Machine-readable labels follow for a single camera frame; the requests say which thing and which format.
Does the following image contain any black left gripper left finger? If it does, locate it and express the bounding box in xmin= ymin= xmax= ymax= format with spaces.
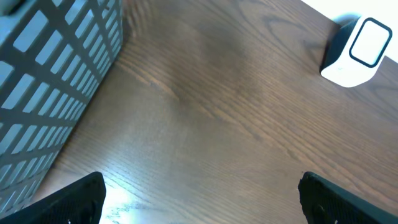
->
xmin=1 ymin=171 xmax=106 ymax=224

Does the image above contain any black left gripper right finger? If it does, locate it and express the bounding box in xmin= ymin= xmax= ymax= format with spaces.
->
xmin=298 ymin=172 xmax=397 ymax=224

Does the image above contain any white barcode scanner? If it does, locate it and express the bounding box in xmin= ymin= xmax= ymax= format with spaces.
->
xmin=320 ymin=16 xmax=393 ymax=88

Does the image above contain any grey plastic mesh basket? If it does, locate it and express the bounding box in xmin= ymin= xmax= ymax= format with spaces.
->
xmin=1 ymin=0 xmax=123 ymax=217

